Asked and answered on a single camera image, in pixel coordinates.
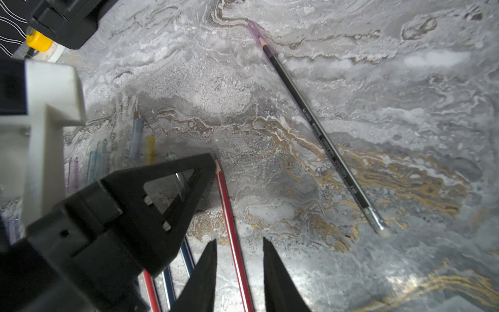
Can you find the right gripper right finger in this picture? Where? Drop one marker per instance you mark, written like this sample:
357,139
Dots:
280,292

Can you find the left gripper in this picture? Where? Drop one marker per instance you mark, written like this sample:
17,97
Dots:
86,254

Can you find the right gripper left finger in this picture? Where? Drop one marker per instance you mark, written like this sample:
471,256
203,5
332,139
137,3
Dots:
199,292

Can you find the purple transparent pencil cap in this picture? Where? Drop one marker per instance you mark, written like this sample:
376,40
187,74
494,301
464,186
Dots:
73,175

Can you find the blue pencil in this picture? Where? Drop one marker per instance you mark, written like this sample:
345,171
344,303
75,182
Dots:
169,288

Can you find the yellow transparent pencil cap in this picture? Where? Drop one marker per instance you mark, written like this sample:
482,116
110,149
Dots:
149,150

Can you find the clear blue pencil cap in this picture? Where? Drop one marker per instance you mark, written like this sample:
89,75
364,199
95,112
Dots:
136,136

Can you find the light blue transparent cap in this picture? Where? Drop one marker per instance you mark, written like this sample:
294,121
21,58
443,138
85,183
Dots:
92,164

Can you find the green transparent pencil cap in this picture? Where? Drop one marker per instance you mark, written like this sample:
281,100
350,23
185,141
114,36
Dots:
101,161

